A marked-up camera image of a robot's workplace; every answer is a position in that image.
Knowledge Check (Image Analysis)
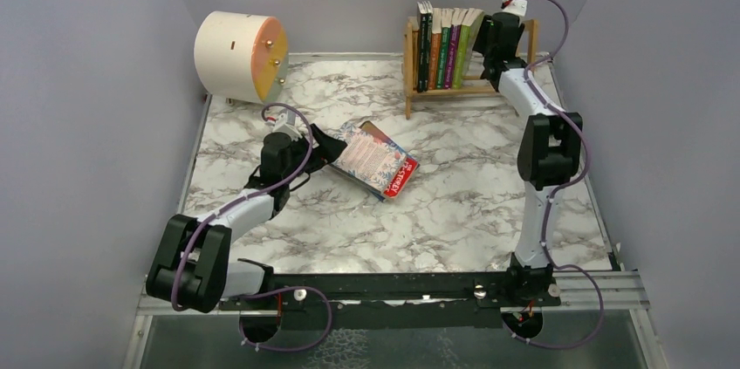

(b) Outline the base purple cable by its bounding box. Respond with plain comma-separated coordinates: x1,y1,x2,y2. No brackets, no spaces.
237,287,335,354
501,262,606,352

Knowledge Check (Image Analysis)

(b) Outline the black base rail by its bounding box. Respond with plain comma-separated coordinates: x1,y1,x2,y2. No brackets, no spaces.
217,272,561,331

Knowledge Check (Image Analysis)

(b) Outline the cream round drawer cabinet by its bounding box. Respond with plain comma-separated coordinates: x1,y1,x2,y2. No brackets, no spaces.
193,11,289,105

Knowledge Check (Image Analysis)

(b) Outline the floral cover book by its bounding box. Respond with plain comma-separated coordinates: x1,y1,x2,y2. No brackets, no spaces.
330,122,408,199

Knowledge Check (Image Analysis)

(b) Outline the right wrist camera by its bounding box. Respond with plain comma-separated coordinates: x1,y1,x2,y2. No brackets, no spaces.
501,0,528,18

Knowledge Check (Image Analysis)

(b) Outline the wooden book rack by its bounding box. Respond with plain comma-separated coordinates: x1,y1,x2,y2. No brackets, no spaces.
403,15,542,120

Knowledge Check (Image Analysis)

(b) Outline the lime green treehouse book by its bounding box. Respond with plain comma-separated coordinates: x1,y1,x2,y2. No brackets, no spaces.
451,8,483,89

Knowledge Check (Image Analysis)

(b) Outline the black book right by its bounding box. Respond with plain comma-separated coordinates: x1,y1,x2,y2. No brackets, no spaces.
420,1,434,92

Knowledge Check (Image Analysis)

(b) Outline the red treehouse book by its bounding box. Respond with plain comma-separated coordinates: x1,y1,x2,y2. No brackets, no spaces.
380,156,419,201

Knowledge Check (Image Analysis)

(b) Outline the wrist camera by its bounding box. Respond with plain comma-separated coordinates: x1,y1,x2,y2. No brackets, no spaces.
271,109,303,140
501,0,528,18

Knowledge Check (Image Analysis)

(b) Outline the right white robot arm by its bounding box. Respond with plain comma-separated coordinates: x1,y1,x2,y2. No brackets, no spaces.
474,11,582,298

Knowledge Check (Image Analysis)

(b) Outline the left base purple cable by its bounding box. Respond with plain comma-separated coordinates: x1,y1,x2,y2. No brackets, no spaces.
237,287,335,354

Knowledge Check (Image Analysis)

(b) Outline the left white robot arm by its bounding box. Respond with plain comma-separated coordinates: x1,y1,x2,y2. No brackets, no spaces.
145,125,347,313

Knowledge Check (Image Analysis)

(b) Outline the black book left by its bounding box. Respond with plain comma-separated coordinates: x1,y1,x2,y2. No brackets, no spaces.
417,1,433,92

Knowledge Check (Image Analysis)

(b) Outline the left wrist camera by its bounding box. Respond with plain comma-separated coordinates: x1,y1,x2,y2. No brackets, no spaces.
271,109,303,140

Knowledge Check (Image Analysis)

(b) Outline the purple treehouse book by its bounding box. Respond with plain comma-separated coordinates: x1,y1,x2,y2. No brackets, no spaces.
442,8,467,89

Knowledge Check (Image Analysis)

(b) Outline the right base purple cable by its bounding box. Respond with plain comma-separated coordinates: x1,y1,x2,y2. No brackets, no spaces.
501,262,606,352

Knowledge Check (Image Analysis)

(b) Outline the dark cover treehouse book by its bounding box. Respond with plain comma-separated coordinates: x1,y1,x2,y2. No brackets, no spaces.
360,120,393,144

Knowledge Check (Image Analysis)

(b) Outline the black book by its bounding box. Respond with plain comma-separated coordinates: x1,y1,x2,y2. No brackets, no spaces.
420,1,434,92
417,1,433,92

